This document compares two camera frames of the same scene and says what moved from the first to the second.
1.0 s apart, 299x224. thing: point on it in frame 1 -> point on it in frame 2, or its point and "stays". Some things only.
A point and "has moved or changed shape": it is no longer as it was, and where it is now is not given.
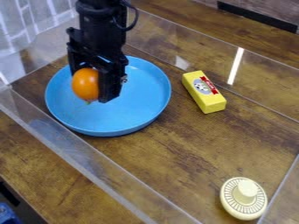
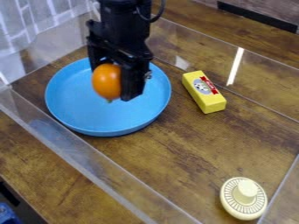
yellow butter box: (203, 91) stays
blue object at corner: (8, 215) stays
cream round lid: (243, 198) stays
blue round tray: (141, 100) stays
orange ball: (85, 84) has moved or changed shape
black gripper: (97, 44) -> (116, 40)
